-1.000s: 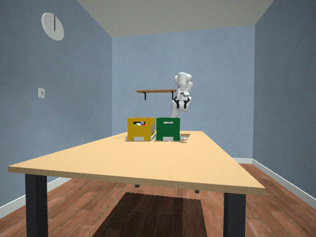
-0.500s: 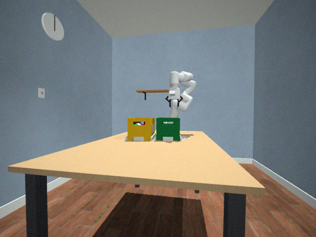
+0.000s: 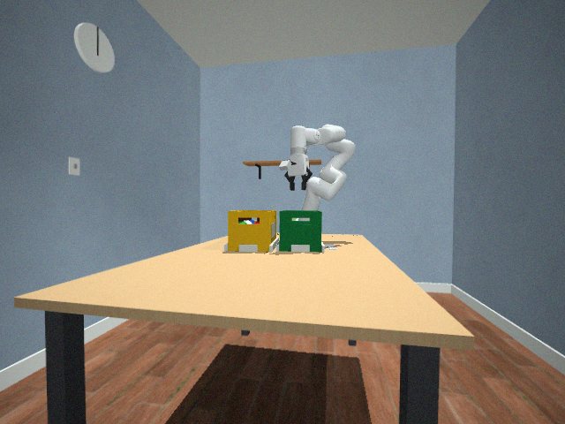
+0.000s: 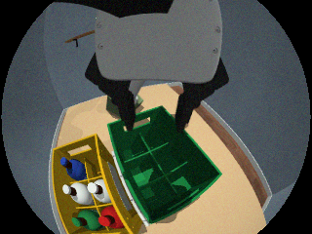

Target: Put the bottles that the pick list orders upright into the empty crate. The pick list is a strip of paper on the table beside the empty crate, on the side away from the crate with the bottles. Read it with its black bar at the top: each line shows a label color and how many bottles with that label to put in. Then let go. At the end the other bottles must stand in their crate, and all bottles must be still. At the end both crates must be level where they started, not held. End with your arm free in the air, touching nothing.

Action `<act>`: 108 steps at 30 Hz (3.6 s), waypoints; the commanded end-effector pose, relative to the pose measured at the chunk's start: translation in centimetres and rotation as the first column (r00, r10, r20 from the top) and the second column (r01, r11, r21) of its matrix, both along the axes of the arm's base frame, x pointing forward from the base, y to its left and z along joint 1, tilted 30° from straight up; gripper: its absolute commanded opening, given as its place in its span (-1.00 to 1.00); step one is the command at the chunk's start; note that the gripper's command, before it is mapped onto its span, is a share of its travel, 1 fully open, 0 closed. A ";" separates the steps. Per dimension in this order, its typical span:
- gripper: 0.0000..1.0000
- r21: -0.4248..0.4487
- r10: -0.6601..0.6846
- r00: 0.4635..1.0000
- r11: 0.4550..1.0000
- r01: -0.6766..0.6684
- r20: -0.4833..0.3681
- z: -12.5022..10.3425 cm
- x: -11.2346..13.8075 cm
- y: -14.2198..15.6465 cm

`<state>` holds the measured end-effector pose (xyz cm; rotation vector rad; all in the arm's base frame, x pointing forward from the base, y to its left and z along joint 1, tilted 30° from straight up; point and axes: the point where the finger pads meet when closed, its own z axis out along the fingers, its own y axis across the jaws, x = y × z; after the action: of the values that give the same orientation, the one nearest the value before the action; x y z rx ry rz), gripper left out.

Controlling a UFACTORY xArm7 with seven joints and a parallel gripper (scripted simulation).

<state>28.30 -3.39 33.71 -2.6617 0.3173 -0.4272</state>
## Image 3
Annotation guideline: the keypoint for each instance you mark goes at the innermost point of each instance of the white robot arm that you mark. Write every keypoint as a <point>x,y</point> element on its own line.
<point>332,178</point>

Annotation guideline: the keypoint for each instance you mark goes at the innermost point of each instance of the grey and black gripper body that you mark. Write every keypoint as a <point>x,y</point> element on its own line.
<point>298,169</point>

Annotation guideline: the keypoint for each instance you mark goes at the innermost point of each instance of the yellow crate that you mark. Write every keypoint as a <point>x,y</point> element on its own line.
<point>262,234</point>

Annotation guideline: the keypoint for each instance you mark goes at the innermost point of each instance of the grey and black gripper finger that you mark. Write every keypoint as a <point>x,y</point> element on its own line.
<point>305,178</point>
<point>291,180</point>

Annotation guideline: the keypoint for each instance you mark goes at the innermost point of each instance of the green plastic bottle crate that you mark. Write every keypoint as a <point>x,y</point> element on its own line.
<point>300,232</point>

